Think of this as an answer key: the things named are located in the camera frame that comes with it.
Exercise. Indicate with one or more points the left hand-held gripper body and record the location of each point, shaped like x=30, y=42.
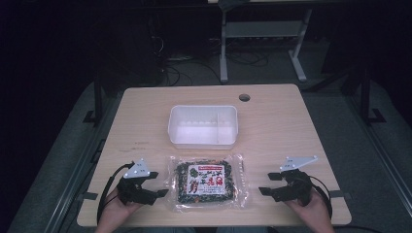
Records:
x=134, y=189

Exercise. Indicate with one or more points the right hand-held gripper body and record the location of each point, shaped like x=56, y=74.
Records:
x=296, y=184

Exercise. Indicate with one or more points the person's left hand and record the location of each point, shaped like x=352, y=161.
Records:
x=115, y=210

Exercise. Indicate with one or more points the person's right hand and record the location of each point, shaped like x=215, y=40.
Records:
x=311, y=210

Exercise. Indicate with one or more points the grey tape tab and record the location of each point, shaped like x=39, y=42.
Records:
x=89, y=196
x=340, y=194

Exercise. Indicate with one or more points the clear packet of dried greens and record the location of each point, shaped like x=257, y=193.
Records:
x=207, y=183

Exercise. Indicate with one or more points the white plastic container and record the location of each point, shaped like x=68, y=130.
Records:
x=203, y=127

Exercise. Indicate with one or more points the black metal stand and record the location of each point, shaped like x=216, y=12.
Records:
x=366, y=97
x=97, y=103

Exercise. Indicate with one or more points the white metal desk frame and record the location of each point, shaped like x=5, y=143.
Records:
x=259, y=29

